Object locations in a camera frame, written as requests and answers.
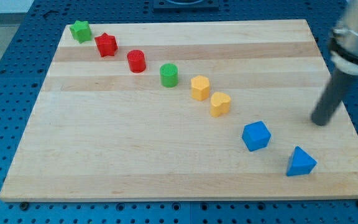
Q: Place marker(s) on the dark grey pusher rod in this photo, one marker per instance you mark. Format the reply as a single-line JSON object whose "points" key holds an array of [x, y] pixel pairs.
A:
{"points": [[335, 91]]}

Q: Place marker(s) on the green cylinder block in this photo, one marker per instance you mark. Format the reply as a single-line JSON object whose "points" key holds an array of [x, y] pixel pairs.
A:
{"points": [[169, 75]]}

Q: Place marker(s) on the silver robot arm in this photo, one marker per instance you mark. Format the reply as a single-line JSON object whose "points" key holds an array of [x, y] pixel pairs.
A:
{"points": [[343, 44]]}

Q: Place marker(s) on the red star block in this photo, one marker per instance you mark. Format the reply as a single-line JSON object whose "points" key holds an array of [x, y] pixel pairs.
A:
{"points": [[106, 44]]}

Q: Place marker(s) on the red cylinder block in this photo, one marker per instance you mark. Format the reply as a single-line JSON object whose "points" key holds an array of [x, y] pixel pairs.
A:
{"points": [[136, 61]]}

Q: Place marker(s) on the blue triangle block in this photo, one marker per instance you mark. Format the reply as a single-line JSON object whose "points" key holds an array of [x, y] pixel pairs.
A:
{"points": [[300, 163]]}

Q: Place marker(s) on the green star block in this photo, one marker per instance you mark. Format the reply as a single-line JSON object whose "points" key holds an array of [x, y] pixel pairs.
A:
{"points": [[81, 31]]}

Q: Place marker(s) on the blue cube block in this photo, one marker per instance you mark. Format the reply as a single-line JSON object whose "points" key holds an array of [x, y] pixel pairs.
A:
{"points": [[256, 136]]}

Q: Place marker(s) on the wooden board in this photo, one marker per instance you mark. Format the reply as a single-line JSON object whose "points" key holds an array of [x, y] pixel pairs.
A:
{"points": [[99, 132]]}

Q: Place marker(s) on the yellow hexagon block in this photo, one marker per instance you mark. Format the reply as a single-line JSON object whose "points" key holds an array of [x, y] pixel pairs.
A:
{"points": [[200, 88]]}

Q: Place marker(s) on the yellow heart block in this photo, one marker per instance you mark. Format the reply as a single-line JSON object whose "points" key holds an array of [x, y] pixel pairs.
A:
{"points": [[220, 104]]}

